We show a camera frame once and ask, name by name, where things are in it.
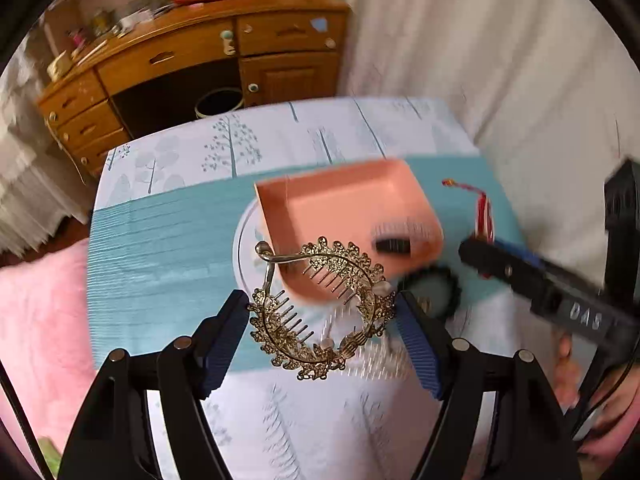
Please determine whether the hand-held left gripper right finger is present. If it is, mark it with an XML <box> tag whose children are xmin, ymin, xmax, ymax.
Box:
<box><xmin>397</xmin><ymin>291</ymin><xmax>583</xmax><ymax>480</ymax></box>

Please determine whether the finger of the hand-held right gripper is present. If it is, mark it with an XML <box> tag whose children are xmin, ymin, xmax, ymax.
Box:
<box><xmin>458</xmin><ymin>237</ymin><xmax>557</xmax><ymax>307</ymax></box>

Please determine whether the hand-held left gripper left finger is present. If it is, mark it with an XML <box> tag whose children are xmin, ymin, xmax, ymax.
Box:
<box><xmin>59</xmin><ymin>290</ymin><xmax>250</xmax><ymax>480</ymax></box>

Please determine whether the gold tiara hair comb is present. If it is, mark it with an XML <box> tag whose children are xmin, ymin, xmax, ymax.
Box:
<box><xmin>248</xmin><ymin>236</ymin><xmax>397</xmax><ymax>381</ymax></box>

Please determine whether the red and white tassel ornament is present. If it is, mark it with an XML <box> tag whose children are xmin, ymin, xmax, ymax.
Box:
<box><xmin>442</xmin><ymin>178</ymin><xmax>499</xmax><ymax>247</ymax></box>

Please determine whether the pink plastic tray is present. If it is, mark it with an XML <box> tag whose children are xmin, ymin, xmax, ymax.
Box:
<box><xmin>254</xmin><ymin>158</ymin><xmax>445</xmax><ymax>304</ymax></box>

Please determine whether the person's right hand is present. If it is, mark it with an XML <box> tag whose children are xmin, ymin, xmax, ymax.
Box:
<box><xmin>554</xmin><ymin>334</ymin><xmax>640</xmax><ymax>458</ymax></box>

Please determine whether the black hair comb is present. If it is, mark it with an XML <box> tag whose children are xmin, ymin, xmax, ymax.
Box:
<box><xmin>374</xmin><ymin>232</ymin><xmax>414</xmax><ymax>259</ymax></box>

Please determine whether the teal striped table mat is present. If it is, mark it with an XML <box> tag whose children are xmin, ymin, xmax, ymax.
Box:
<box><xmin>87</xmin><ymin>156</ymin><xmax>522</xmax><ymax>377</ymax></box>

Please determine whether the pink fluffy blanket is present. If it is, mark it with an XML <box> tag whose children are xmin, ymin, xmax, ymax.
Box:
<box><xmin>0</xmin><ymin>237</ymin><xmax>102</xmax><ymax>463</ymax></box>

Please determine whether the round waste bin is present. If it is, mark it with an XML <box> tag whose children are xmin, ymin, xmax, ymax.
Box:
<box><xmin>194</xmin><ymin>87</ymin><xmax>246</xmax><ymax>121</ymax></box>

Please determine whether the white lace curtain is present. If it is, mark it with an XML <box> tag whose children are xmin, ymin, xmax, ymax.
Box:
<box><xmin>0</xmin><ymin>50</ymin><xmax>92</xmax><ymax>257</ymax></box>

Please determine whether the wooden desk with drawers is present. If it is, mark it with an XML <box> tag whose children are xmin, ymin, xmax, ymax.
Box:
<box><xmin>37</xmin><ymin>0</ymin><xmax>351</xmax><ymax>177</ymax></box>

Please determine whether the pile of small desk clutter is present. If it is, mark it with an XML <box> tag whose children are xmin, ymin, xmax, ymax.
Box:
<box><xmin>46</xmin><ymin>0</ymin><xmax>175</xmax><ymax>82</ymax></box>

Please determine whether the black scalloped hair tie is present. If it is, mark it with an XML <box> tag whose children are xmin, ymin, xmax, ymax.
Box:
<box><xmin>399</xmin><ymin>264</ymin><xmax>464</xmax><ymax>319</ymax></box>

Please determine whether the black cable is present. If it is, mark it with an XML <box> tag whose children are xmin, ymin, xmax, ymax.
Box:
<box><xmin>0</xmin><ymin>364</ymin><xmax>52</xmax><ymax>480</ymax></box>

